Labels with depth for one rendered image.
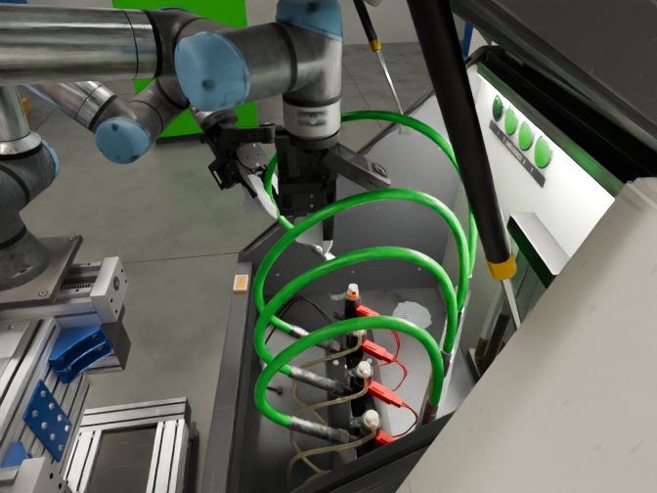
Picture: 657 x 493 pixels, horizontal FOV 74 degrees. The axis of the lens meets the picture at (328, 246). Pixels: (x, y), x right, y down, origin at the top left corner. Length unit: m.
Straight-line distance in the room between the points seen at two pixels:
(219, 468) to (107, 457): 1.01
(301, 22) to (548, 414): 0.43
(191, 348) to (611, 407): 2.06
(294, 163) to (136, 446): 1.35
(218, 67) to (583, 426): 0.41
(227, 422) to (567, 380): 0.64
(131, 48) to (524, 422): 0.52
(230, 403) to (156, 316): 1.61
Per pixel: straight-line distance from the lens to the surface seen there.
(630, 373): 0.27
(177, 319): 2.39
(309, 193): 0.61
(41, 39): 0.55
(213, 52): 0.48
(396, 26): 7.45
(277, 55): 0.50
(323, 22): 0.53
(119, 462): 1.76
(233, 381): 0.89
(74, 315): 1.15
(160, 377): 2.17
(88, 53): 0.56
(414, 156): 1.00
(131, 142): 0.79
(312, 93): 0.54
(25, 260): 1.11
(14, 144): 1.12
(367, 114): 0.67
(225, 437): 0.83
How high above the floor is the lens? 1.67
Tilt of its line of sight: 38 degrees down
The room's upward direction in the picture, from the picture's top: straight up
